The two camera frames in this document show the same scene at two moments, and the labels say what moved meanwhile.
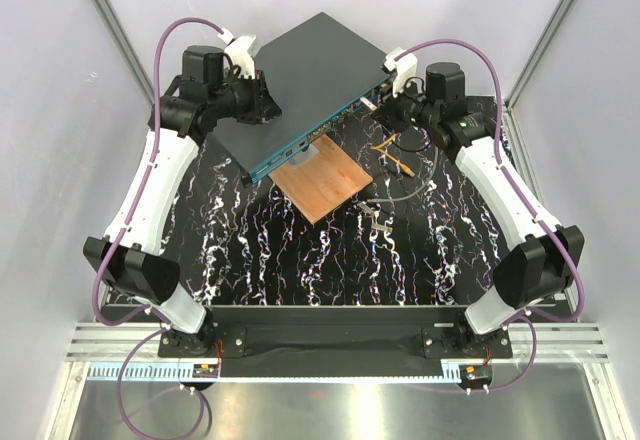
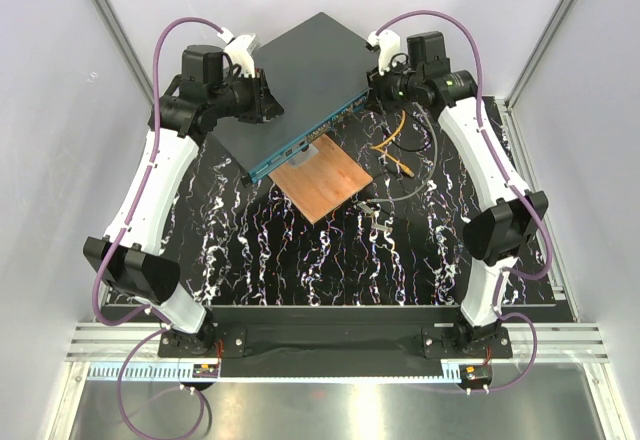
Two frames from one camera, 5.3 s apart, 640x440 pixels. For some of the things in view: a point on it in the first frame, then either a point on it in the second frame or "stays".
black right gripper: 386,113 -> 376,83
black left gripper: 263,107 stays
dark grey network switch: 319,76 stays
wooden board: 323,181 stays
